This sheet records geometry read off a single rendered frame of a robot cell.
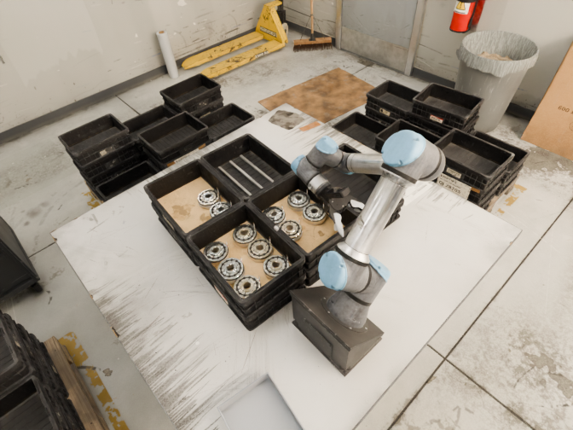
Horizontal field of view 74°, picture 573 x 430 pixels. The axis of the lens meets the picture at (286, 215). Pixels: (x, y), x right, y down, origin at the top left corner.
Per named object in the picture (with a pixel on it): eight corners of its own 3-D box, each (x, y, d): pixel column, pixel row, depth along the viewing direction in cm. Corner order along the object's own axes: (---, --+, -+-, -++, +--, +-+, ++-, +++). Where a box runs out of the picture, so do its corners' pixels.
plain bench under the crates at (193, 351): (474, 305, 224) (523, 229, 172) (273, 551, 155) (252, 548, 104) (290, 179, 307) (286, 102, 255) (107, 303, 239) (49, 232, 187)
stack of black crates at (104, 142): (131, 159, 312) (110, 112, 279) (149, 177, 297) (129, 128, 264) (85, 183, 295) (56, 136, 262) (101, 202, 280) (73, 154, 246)
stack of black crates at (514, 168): (518, 177, 274) (531, 152, 257) (497, 199, 261) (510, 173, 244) (466, 153, 294) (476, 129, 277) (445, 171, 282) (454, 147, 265)
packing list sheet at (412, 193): (435, 183, 195) (435, 183, 195) (408, 207, 185) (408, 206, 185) (383, 156, 212) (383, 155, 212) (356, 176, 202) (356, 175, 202)
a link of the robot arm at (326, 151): (340, 141, 148) (322, 161, 153) (320, 130, 141) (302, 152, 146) (348, 153, 143) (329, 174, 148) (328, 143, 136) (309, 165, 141)
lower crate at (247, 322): (308, 290, 157) (308, 274, 148) (250, 334, 145) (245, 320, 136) (251, 235, 179) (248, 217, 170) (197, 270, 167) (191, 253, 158)
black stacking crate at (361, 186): (405, 201, 173) (409, 183, 164) (360, 235, 161) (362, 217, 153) (343, 160, 194) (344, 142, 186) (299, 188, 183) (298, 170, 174)
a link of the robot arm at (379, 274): (379, 305, 131) (401, 273, 128) (355, 301, 123) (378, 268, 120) (359, 283, 140) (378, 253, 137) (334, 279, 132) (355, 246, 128)
